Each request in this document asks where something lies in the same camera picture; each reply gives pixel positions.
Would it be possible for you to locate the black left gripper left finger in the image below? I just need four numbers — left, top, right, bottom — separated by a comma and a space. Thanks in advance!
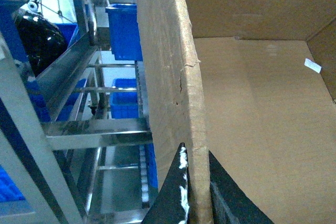
142, 143, 190, 224

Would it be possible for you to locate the white paper label in box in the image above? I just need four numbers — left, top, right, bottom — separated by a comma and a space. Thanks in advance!
304, 58, 322, 73

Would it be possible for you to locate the metal shelf frame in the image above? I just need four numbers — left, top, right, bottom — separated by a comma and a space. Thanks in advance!
1, 0, 152, 223

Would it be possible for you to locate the blue bin middle shelf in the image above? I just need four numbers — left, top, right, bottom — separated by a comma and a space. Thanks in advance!
110, 78, 139, 119

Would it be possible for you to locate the blue bin bottom left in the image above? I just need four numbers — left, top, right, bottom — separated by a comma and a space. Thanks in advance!
0, 167, 26, 202

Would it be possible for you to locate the blue bin upper shelf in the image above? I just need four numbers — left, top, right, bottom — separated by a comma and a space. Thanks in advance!
106, 3, 143, 61

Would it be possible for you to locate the large cardboard box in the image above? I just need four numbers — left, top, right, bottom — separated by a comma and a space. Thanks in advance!
137, 0, 335, 223

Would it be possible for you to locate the blue bin shelf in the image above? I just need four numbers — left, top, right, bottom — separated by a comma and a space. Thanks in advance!
110, 78, 139, 119
106, 3, 143, 61

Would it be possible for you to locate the black glossy helmet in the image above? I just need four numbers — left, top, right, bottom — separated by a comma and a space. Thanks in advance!
15, 9, 68, 76

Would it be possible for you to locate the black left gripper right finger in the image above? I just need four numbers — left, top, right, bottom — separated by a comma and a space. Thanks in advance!
209, 152, 273, 223

